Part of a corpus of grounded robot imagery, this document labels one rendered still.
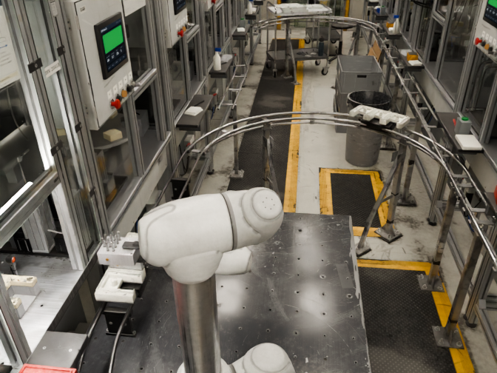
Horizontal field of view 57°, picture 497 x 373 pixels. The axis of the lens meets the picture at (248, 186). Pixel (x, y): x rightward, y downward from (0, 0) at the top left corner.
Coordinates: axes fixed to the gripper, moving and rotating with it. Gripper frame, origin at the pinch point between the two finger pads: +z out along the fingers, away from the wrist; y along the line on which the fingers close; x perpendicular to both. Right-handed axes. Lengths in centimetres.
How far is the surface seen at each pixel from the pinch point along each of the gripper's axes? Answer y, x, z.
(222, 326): -34.8, -1.8, -30.7
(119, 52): 53, -58, 19
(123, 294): -15.6, 5.6, 3.5
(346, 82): -44, -335, -100
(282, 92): -100, -453, -31
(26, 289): -10.2, 12.9, 34.8
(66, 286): -13.1, 6.5, 24.1
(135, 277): -16.3, -4.1, 2.5
